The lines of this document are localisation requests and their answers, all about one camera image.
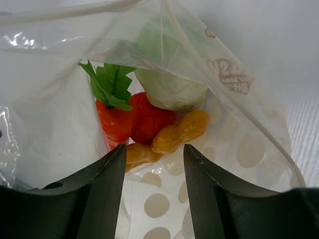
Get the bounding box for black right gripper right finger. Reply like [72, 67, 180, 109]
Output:
[183, 144, 319, 239]

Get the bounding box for fake carrot with green leaves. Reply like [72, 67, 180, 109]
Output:
[78, 61, 137, 150]

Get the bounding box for clear zip top bag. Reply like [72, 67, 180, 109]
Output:
[0, 0, 305, 239]

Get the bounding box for green fake cabbage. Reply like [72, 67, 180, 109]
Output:
[134, 16, 208, 111]

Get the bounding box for orange fake fruit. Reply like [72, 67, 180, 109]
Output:
[125, 110, 210, 172]

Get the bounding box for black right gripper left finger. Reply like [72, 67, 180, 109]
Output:
[0, 145, 126, 239]

